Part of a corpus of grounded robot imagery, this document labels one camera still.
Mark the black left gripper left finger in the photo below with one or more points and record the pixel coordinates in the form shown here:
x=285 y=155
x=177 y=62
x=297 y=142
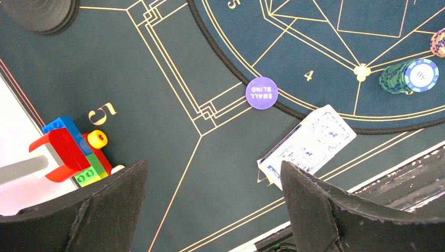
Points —
x=101 y=216

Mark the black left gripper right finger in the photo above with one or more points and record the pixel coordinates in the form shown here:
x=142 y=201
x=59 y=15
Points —
x=324 y=217

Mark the purple small blind button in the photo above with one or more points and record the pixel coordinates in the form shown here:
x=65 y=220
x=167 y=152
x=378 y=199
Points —
x=261 y=93

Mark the green poker chip stack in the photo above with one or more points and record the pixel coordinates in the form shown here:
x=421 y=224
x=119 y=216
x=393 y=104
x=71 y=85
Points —
x=417 y=75

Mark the colourful toy brick car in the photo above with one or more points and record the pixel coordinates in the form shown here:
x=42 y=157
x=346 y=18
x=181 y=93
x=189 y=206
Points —
x=78 y=156

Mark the blue playing card box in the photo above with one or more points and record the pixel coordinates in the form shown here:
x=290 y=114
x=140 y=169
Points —
x=309 y=145

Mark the dark green poker mat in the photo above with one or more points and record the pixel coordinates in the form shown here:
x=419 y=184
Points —
x=156 y=121

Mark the round dark poker mat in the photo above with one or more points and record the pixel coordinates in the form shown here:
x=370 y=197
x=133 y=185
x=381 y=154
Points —
x=331 y=52

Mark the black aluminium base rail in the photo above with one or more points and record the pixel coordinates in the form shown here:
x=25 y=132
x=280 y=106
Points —
x=417 y=187

